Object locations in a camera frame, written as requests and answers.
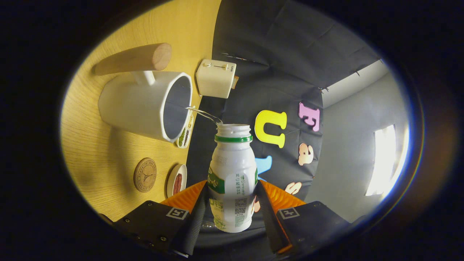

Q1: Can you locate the white round plate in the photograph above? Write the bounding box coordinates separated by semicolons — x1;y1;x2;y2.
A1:
166;164;188;198

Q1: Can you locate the white cup wooden handle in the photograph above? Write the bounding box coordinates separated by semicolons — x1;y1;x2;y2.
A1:
94;43;193;143

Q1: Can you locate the clear juice stream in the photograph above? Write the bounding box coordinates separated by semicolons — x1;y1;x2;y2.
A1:
187;106;223;125

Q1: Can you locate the cream toaster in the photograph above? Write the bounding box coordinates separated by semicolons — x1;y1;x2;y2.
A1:
196;59;237;99

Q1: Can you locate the round brown coaster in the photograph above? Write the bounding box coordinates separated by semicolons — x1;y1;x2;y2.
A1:
133;157;157;192

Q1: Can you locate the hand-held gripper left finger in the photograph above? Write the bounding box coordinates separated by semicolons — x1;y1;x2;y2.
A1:
105;180;209;258

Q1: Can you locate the white juice bottle green ring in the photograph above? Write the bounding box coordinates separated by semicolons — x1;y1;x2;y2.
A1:
207;124;259;233

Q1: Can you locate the wooden table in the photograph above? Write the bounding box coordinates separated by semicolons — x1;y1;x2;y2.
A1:
60;0;222;222

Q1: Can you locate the black backdrop cloth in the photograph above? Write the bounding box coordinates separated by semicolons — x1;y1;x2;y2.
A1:
185;0;381;261

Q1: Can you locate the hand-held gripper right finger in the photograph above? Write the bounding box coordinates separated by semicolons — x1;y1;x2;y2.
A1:
256;179;366;256

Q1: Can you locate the small divided bean dish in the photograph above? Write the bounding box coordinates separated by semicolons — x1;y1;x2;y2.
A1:
176;109;195;149

